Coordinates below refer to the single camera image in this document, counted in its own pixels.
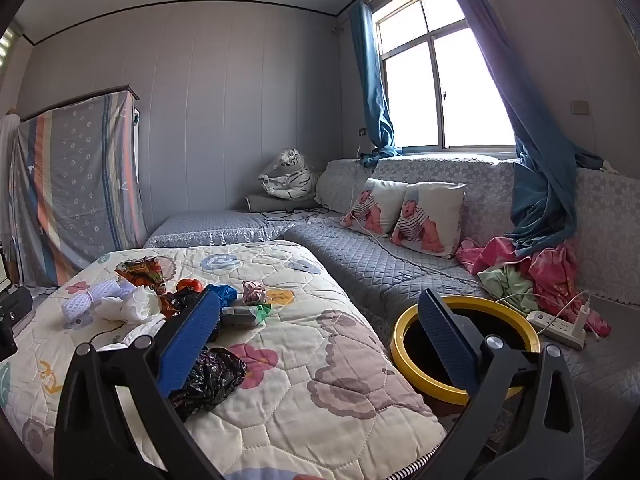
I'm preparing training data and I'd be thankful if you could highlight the long blue curtain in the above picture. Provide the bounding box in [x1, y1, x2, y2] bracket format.
[437, 0, 606, 258]

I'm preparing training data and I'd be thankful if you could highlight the printed quilt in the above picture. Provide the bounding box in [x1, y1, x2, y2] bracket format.
[0, 240, 448, 480]

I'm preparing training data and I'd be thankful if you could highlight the white paper sheet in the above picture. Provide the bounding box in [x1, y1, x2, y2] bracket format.
[95, 317, 168, 353]

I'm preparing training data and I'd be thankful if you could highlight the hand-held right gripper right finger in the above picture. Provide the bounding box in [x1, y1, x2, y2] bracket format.
[415, 287, 586, 480]

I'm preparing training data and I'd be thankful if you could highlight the pink floral cloth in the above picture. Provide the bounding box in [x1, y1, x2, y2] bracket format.
[456, 237, 613, 338]

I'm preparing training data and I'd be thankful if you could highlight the hanging white cloth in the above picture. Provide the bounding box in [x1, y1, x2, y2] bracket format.
[0, 114, 22, 246]

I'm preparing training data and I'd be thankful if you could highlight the window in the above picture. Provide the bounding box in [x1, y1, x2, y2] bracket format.
[372, 0, 516, 153]

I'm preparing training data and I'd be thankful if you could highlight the crumpled white tissue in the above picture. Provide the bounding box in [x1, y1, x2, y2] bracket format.
[97, 285, 166, 323]

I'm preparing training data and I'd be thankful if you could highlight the grey covered sofa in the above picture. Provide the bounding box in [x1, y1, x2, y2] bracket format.
[144, 156, 640, 466]

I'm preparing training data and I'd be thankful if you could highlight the short blue curtain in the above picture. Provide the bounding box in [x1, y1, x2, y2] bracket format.
[348, 0, 403, 168]

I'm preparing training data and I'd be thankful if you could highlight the striped cloth covered cabinet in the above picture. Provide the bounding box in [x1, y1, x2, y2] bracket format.
[10, 87, 148, 288]

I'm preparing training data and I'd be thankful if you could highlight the white foam fruit net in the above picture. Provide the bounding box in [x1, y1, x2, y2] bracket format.
[61, 280, 136, 323]

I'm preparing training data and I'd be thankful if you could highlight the blue plastic bag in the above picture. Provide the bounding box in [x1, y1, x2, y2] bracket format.
[205, 284, 240, 308]

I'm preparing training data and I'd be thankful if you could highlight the yellow rimmed black bin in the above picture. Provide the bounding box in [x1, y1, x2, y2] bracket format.
[390, 295, 542, 406]

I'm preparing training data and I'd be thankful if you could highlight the pink crumpled wrapper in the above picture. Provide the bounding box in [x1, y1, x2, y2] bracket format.
[241, 280, 268, 306]

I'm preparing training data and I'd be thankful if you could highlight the white charger plug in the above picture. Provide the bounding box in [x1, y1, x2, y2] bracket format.
[572, 297, 592, 333]

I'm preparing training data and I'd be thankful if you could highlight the orange snack packet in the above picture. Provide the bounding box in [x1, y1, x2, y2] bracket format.
[115, 256, 168, 296]

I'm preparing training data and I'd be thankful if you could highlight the white power strip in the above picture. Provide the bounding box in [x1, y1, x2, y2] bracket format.
[527, 310, 587, 351]

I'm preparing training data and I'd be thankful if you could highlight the light green cloth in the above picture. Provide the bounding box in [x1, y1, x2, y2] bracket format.
[477, 262, 538, 313]

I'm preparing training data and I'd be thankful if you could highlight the window blind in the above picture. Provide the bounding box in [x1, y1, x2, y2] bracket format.
[0, 24, 16, 68]

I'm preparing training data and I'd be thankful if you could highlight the grey pillow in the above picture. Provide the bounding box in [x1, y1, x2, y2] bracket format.
[244, 194, 323, 213]

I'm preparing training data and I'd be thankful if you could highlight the baby print pillow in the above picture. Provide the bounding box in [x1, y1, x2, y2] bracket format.
[340, 177, 408, 238]
[390, 181, 468, 259]

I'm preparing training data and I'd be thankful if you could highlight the black plastic bag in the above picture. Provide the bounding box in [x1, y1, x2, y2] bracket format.
[167, 346, 248, 423]

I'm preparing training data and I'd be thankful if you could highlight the white tiger plush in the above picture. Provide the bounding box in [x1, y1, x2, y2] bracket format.
[258, 147, 321, 201]

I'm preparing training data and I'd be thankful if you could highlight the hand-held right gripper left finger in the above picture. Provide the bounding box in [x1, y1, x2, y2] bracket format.
[54, 287, 223, 480]

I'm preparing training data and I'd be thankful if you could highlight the green snack packet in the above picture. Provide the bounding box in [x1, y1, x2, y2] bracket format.
[220, 302, 273, 328]

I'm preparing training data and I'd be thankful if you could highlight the dark snack wrapper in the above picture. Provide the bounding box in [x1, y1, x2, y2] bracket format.
[160, 290, 197, 319]

